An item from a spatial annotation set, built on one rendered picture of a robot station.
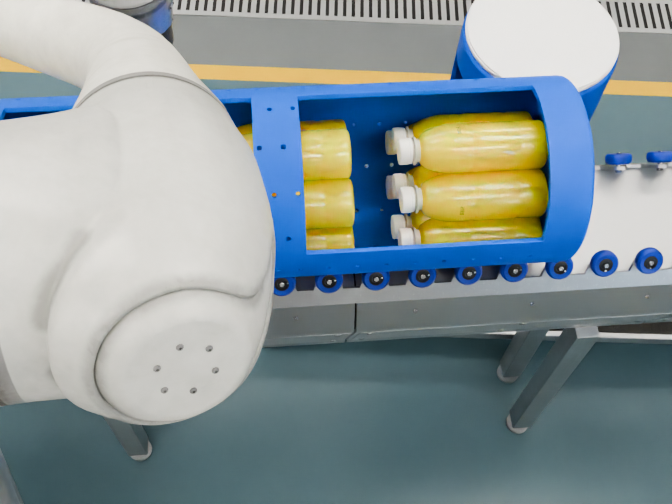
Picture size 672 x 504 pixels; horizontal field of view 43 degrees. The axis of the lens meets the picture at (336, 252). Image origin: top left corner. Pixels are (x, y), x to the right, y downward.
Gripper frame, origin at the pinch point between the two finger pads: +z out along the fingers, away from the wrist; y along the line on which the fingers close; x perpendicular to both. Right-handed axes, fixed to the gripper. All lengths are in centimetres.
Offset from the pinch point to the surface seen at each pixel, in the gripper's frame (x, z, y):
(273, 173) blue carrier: -14.4, 2.8, -6.3
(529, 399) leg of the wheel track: -72, 101, -8
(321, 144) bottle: -21.3, 4.8, -0.5
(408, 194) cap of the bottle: -33.7, 11.5, -5.2
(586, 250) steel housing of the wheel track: -66, 32, -5
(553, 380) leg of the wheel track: -74, 86, -9
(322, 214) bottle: -21.0, 11.4, -8.0
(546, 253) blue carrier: -54, 16, -14
